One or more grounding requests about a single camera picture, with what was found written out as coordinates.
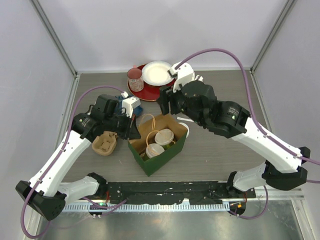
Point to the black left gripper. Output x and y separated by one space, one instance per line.
131 131

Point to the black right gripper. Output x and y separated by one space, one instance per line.
166 94

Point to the white straw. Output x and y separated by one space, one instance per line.
184 119

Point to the cardboard cup carrier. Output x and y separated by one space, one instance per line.
105 144

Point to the blue shell-shaped dish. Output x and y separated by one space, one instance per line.
137 109

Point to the stack of white lids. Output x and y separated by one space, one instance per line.
187 127

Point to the white cup lid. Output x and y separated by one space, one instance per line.
164 137
153 150

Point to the green brown paper bag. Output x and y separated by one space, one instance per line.
148 130

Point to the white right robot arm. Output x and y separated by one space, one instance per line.
282 168

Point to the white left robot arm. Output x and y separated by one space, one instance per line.
45 192

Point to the bundle of wrapped white utensils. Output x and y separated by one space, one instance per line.
198 78

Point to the pink floral mug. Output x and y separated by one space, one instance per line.
135 80

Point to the red round tray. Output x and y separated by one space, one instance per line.
149 93

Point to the white paper plate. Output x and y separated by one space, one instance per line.
155 73

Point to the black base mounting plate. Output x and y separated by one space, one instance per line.
168 192

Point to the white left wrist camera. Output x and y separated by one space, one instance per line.
128 104

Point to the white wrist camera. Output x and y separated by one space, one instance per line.
182 75
128 104

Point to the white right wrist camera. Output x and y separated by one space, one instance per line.
182 75

